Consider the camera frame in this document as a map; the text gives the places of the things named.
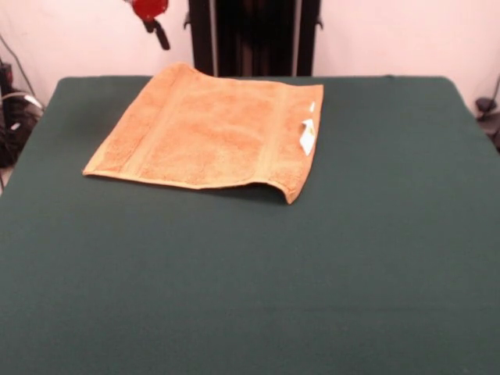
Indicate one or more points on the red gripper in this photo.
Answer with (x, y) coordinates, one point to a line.
(150, 8)

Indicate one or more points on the tan terry towel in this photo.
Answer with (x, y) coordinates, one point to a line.
(203, 133)

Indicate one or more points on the black upright column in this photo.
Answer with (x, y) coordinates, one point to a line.
(254, 39)

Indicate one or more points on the dark green tablecloth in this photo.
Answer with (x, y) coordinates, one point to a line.
(273, 273)

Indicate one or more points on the black wall power strip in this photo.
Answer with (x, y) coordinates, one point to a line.
(6, 76)

